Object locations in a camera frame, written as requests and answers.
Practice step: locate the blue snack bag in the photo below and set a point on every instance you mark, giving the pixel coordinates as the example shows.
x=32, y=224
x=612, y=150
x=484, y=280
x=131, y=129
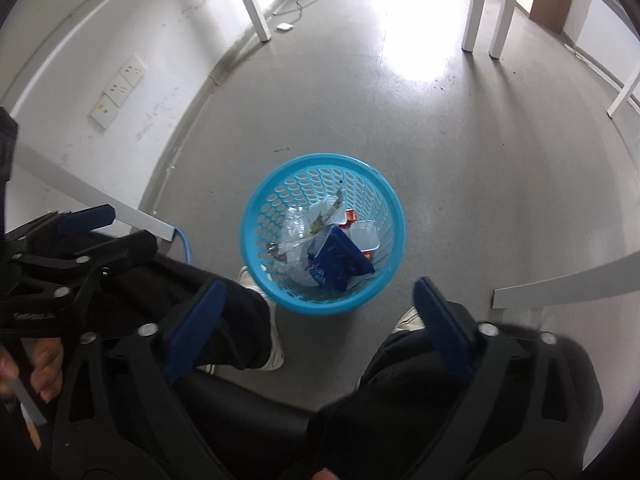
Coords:
x=335, y=255

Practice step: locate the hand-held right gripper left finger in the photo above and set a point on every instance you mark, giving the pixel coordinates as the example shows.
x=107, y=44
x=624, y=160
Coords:
x=192, y=330

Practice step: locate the white power adapter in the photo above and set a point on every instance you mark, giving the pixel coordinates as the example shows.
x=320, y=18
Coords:
x=284, y=26

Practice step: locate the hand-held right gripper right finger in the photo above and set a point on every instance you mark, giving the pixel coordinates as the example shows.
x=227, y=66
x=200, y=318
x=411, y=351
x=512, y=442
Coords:
x=445, y=330

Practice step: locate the white wall socket yellow mark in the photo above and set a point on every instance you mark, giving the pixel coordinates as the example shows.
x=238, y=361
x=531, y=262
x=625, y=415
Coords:
x=102, y=112

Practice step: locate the blue plastic basket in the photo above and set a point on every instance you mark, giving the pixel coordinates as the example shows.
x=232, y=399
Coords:
x=280, y=185

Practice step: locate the person's left hand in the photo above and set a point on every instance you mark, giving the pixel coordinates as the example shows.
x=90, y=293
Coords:
x=47, y=365

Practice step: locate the white table frame bar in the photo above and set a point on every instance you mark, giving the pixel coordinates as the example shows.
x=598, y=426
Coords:
x=100, y=197

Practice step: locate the clear plastic bag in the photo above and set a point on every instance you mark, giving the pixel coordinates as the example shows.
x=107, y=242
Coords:
x=295, y=232

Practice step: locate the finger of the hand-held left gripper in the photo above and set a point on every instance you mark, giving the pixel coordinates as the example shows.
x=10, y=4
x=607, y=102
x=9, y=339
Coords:
x=130, y=247
x=87, y=219

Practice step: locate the person's white right shoe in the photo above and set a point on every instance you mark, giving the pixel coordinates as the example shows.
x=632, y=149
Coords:
x=409, y=317

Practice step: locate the white table leg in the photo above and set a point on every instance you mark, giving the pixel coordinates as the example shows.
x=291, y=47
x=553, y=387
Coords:
x=625, y=92
x=475, y=10
x=250, y=5
x=505, y=15

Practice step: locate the person's right hand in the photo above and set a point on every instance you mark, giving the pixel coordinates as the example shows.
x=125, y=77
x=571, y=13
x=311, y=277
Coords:
x=326, y=475

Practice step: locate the red snack bag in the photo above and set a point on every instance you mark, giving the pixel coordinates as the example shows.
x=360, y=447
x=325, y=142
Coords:
x=350, y=216

